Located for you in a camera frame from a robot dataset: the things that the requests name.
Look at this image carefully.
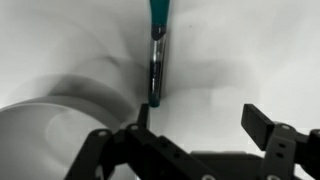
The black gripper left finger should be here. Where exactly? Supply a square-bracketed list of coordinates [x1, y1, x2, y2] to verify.
[64, 104, 219, 180]

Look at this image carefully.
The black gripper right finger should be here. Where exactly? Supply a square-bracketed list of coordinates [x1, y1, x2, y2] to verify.
[241, 104, 320, 180]

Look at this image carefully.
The teal marker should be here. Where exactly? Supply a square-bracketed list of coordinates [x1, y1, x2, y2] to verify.
[148, 0, 170, 107]

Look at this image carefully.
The white bowl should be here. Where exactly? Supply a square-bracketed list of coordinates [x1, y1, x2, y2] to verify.
[0, 96, 121, 180]

